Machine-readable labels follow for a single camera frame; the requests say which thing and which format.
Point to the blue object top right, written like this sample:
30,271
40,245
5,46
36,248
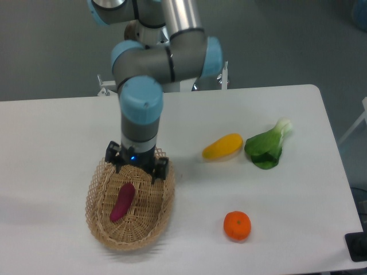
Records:
359,12

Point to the yellow mango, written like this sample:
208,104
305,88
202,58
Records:
222,148

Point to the white frame at right edge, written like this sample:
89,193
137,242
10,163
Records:
361,119

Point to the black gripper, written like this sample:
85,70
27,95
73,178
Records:
119,157

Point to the purple sweet potato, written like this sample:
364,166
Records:
123,203

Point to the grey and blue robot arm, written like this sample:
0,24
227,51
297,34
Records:
141,97

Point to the woven wicker basket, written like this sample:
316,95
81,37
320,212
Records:
147,216

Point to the green bok choy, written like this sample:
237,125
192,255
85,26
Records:
265,149

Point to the black box at table edge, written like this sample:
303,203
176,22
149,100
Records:
356,243

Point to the orange mandarin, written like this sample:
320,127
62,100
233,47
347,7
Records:
237,225

